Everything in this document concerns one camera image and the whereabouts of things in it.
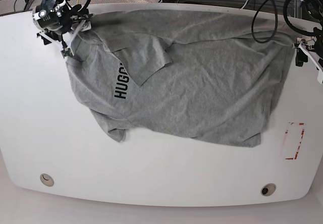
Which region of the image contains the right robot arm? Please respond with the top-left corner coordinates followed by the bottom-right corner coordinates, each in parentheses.
top-left (32, 0), bottom-right (93, 57)

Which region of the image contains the grey T-shirt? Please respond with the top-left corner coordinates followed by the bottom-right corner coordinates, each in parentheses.
top-left (66, 10), bottom-right (297, 147)

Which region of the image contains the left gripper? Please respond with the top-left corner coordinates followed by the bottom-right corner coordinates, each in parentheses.
top-left (293, 38), bottom-right (322, 84)

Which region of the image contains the red tape rectangle marker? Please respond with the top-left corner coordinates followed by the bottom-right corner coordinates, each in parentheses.
top-left (283, 122), bottom-right (305, 160)

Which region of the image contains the right table grommet hole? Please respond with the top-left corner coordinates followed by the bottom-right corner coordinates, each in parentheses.
top-left (261, 183), bottom-right (276, 197)

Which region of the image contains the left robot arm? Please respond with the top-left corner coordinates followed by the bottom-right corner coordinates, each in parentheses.
top-left (251, 0), bottom-right (322, 84)

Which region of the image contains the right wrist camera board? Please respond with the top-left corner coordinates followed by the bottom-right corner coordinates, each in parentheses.
top-left (61, 48), bottom-right (74, 58)

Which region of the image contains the table grommet hole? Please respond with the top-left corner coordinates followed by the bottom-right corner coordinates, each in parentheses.
top-left (40, 174), bottom-right (54, 187)
top-left (261, 183), bottom-right (276, 197)

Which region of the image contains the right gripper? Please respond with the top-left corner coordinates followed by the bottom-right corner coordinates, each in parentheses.
top-left (36, 13), bottom-right (94, 51)

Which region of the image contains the left table grommet hole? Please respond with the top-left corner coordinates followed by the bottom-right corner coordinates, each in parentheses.
top-left (40, 174), bottom-right (54, 187)

